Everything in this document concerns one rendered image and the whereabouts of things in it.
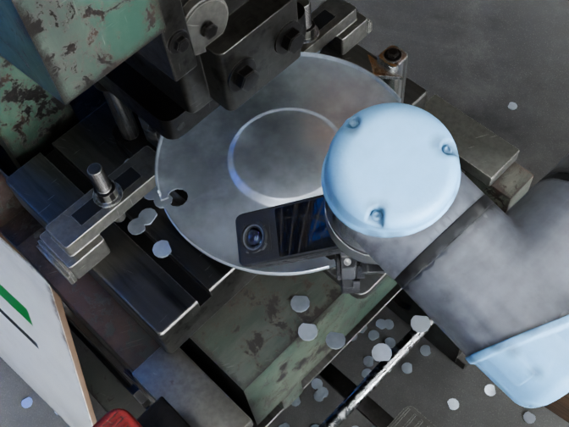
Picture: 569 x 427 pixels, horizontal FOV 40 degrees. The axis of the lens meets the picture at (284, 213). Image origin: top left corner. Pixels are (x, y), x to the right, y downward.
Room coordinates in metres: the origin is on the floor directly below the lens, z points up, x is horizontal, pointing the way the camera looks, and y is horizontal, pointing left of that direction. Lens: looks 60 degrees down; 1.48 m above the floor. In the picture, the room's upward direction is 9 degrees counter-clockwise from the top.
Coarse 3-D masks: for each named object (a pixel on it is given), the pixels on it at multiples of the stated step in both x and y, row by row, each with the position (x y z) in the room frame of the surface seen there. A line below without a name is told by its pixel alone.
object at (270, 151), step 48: (288, 96) 0.57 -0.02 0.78; (336, 96) 0.56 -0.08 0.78; (384, 96) 0.55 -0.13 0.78; (192, 144) 0.52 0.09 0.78; (240, 144) 0.50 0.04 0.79; (288, 144) 0.49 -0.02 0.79; (192, 192) 0.45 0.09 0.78; (240, 192) 0.45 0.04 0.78; (288, 192) 0.43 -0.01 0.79; (192, 240) 0.40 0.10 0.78
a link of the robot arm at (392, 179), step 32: (352, 128) 0.25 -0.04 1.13; (384, 128) 0.25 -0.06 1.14; (416, 128) 0.25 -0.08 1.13; (352, 160) 0.23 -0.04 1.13; (384, 160) 0.23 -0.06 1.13; (416, 160) 0.23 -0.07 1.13; (448, 160) 0.23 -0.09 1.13; (352, 192) 0.22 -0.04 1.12; (384, 192) 0.21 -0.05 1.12; (416, 192) 0.21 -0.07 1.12; (448, 192) 0.21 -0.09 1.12; (480, 192) 0.22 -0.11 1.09; (352, 224) 0.21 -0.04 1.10; (384, 224) 0.20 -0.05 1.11; (416, 224) 0.20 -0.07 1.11; (448, 224) 0.20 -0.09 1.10; (384, 256) 0.20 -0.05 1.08; (416, 256) 0.19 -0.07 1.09
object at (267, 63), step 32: (192, 0) 0.49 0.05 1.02; (224, 0) 0.51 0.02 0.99; (256, 0) 0.52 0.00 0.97; (288, 0) 0.52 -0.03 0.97; (192, 32) 0.47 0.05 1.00; (224, 32) 0.49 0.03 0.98; (256, 32) 0.49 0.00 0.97; (288, 32) 0.51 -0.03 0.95; (224, 64) 0.47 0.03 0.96; (256, 64) 0.48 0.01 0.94; (288, 64) 0.51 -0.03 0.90; (192, 96) 0.48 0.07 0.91; (224, 96) 0.47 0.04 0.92
